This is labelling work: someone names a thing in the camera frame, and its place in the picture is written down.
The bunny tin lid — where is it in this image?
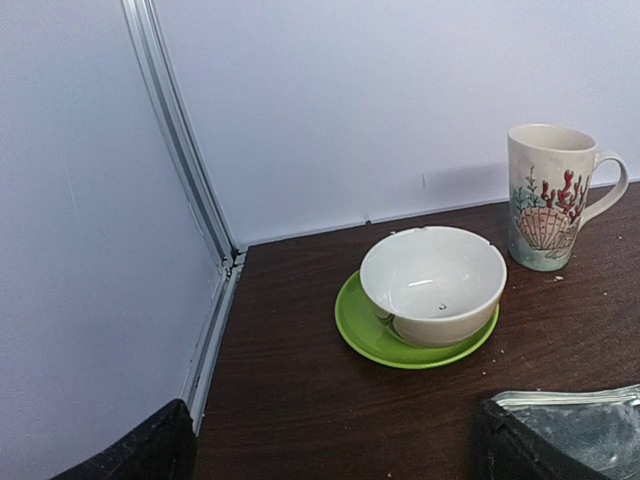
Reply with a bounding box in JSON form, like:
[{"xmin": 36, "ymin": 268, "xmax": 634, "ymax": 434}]
[{"xmin": 493, "ymin": 385, "xmax": 639, "ymax": 479}]

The white ceramic bowl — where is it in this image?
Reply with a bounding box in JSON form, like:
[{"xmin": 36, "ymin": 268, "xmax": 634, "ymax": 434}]
[{"xmin": 359, "ymin": 226, "xmax": 507, "ymax": 348}]

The left aluminium frame post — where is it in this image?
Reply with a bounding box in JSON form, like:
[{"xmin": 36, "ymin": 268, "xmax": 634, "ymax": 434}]
[{"xmin": 122, "ymin": 1, "xmax": 246, "ymax": 434}]

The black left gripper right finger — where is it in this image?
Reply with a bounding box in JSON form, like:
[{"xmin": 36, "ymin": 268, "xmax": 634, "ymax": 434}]
[{"xmin": 472, "ymin": 400, "xmax": 607, "ymax": 480}]

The seashell coral mug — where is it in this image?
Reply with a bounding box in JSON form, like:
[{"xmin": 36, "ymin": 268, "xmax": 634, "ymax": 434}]
[{"xmin": 507, "ymin": 124, "xmax": 629, "ymax": 272}]

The green saucer plate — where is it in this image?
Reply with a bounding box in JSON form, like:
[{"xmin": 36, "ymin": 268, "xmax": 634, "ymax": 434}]
[{"xmin": 334, "ymin": 270, "xmax": 500, "ymax": 370}]

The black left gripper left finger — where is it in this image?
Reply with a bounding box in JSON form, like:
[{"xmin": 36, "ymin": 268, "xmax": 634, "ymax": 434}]
[{"xmin": 56, "ymin": 399, "xmax": 195, "ymax": 480}]

